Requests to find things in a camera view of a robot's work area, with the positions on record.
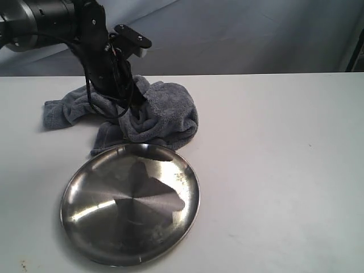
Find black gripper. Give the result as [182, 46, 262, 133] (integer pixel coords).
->
[77, 2, 147, 111]

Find grey terry towel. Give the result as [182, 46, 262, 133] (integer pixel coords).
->
[43, 75, 198, 156]

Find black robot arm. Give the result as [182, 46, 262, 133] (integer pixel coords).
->
[1, 0, 152, 110]

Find grey fabric backdrop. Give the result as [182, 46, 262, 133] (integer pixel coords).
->
[0, 0, 364, 77]

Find round stainless steel plate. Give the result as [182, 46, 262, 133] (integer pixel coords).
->
[60, 144, 201, 267]

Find dark stand at right edge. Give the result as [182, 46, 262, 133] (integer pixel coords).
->
[345, 31, 363, 72]

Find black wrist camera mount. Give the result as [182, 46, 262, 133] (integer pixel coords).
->
[109, 24, 152, 59]

